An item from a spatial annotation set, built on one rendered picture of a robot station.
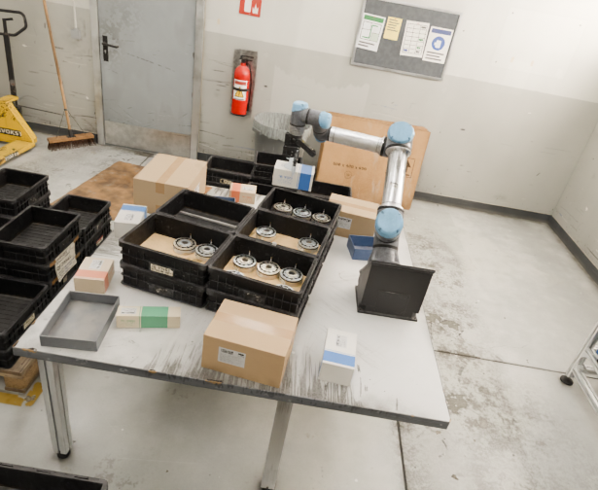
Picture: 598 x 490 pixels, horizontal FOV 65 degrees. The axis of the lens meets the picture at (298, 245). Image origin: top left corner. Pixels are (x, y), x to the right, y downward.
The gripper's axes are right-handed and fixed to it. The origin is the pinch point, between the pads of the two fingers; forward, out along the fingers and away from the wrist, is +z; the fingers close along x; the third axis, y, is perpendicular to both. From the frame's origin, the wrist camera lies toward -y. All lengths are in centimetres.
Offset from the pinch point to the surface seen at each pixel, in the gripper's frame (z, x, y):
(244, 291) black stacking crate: 24, 73, 10
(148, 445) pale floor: 111, 89, 45
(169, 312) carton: 35, 82, 38
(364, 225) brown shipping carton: 30, -14, -44
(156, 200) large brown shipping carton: 31, -3, 73
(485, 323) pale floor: 112, -53, -154
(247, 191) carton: 33, -39, 28
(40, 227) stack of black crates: 61, -2, 140
